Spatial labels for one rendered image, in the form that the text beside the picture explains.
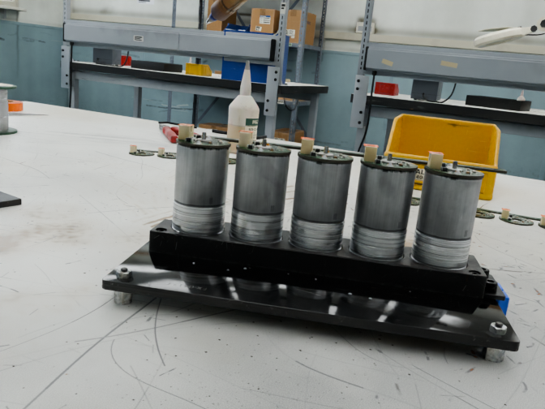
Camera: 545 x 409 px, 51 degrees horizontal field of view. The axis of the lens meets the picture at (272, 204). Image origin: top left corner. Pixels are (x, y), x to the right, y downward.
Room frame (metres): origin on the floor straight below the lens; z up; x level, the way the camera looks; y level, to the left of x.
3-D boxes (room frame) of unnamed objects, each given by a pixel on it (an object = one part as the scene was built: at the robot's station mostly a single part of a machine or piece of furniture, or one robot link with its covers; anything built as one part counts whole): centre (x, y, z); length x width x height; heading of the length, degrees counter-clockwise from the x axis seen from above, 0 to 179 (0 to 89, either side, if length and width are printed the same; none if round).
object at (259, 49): (3.06, 0.66, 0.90); 1.30 x 0.06 x 0.12; 67
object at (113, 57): (3.39, 1.04, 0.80); 0.15 x 0.12 x 0.10; 176
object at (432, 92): (2.66, -0.65, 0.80); 0.15 x 0.12 x 0.10; 158
